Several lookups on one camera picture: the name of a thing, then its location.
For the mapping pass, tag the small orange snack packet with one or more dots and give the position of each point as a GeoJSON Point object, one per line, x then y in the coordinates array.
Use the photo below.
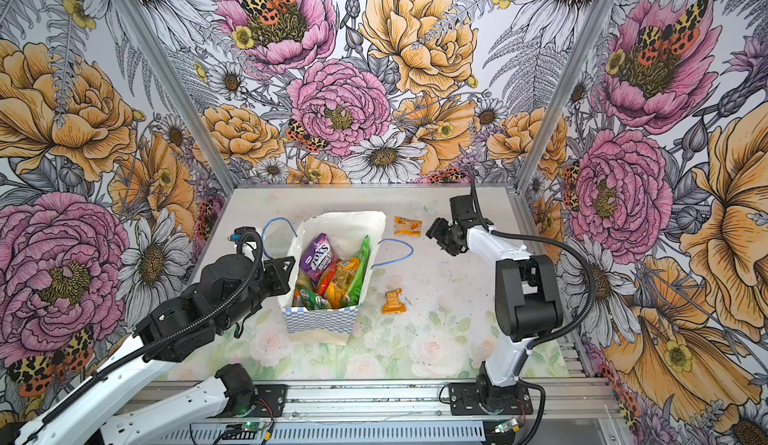
{"type": "Point", "coordinates": [393, 303]}

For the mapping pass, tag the orange biscuit packet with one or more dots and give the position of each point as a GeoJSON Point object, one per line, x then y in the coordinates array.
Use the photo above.
{"type": "Point", "coordinates": [407, 227]}

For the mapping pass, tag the small red orange packet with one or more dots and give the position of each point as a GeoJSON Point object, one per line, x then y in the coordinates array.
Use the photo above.
{"type": "Point", "coordinates": [325, 280]}

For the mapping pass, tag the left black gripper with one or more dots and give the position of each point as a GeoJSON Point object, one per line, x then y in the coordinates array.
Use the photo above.
{"type": "Point", "coordinates": [279, 274]}

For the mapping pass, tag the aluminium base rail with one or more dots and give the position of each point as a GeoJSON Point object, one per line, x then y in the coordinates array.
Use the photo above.
{"type": "Point", "coordinates": [566, 411]}

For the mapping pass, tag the green Lays chips bag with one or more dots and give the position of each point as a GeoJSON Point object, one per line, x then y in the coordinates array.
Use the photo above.
{"type": "Point", "coordinates": [352, 295]}

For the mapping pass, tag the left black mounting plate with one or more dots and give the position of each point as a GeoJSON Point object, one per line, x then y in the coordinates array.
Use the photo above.
{"type": "Point", "coordinates": [264, 400]}

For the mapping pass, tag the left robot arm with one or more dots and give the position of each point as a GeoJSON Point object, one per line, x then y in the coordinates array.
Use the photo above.
{"type": "Point", "coordinates": [228, 292]}

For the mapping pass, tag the green rainbow snack bag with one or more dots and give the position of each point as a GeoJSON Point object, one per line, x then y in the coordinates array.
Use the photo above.
{"type": "Point", "coordinates": [306, 298]}

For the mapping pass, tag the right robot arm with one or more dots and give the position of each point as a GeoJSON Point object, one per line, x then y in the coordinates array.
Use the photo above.
{"type": "Point", "coordinates": [527, 306]}

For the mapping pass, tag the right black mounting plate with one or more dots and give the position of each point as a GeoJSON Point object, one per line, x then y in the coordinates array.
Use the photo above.
{"type": "Point", "coordinates": [472, 399]}

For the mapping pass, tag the checkered paper bag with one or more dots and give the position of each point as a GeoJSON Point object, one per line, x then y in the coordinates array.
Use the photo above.
{"type": "Point", "coordinates": [346, 231]}

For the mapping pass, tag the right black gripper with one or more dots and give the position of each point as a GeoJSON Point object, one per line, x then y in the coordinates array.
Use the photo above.
{"type": "Point", "coordinates": [435, 229]}

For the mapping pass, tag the purple candy bag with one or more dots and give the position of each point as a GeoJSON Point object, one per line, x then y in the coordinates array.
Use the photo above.
{"type": "Point", "coordinates": [317, 258]}

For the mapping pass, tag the black mounting plate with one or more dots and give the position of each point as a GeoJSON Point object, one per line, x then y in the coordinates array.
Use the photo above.
{"type": "Point", "coordinates": [264, 400]}
{"type": "Point", "coordinates": [472, 399]}

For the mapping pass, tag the yellow mango candy bag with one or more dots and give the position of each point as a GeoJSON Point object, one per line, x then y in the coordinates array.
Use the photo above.
{"type": "Point", "coordinates": [335, 292]}

